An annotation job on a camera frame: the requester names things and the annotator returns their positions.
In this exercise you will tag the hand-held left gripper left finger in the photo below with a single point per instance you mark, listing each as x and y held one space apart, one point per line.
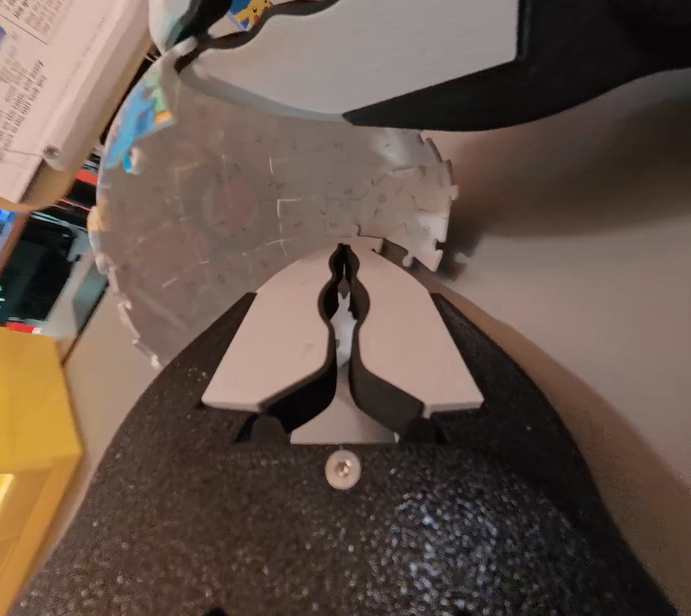
270 346

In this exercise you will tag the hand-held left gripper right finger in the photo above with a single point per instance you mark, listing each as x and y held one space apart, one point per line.
415 351

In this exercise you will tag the white puzzle piece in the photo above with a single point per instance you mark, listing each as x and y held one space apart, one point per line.
344 327

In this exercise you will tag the partly built puzzle ball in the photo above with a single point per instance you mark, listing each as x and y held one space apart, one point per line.
243 195

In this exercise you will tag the white instruction sheet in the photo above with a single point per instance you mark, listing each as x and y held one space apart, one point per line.
81 60

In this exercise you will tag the yellow plastic bin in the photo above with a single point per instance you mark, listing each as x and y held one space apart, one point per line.
32 411

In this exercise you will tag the brown cardboard backing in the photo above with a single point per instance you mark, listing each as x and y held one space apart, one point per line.
32 195

